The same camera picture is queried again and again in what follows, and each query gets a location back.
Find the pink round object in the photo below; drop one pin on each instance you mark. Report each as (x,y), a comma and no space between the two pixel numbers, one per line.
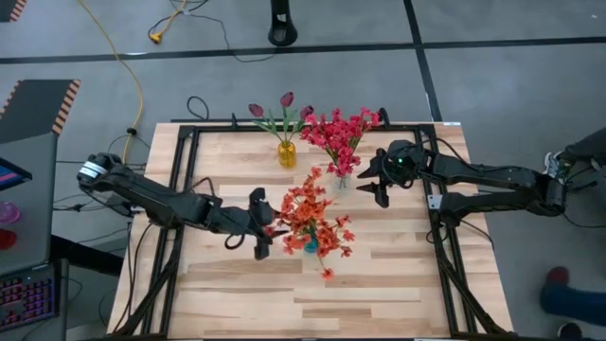
(8,213)

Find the small black orange-striped mat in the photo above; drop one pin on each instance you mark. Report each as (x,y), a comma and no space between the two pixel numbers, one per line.
(7,8)

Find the person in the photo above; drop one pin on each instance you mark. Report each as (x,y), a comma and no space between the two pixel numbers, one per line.
(573,300)
(587,147)

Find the dark laptop screen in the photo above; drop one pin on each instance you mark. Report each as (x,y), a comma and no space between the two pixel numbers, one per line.
(12,175)

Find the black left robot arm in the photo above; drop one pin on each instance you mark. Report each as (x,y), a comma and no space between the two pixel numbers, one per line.
(156,201)

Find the clear glass vase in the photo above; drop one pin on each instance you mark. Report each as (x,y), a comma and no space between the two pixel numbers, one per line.
(344,182)

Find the black frame bracket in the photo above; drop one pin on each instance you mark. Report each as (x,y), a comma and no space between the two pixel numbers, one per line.
(233,120)
(384,117)

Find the black floor stand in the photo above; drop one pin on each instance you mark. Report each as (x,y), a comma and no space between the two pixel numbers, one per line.
(282,33)

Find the blue glass vase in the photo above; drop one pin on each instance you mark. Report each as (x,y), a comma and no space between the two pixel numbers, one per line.
(311,246)

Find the yellow glass vase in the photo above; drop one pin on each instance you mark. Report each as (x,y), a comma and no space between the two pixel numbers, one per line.
(287,156)

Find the red round object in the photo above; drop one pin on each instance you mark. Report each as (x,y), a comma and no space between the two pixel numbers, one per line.
(5,239)

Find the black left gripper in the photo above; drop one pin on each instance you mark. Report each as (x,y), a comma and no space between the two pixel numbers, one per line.
(246,220)

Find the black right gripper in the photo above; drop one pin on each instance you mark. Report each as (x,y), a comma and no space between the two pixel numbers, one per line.
(402,163)

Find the large black orange-striped mat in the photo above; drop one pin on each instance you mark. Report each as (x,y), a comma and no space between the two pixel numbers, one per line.
(33,109)

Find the pink backlit keyboard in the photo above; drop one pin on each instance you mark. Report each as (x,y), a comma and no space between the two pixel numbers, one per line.
(28,296)

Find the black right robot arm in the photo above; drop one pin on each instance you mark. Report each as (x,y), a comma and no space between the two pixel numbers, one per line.
(497,175)

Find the grey desk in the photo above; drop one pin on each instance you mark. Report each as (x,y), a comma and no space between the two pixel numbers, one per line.
(33,213)

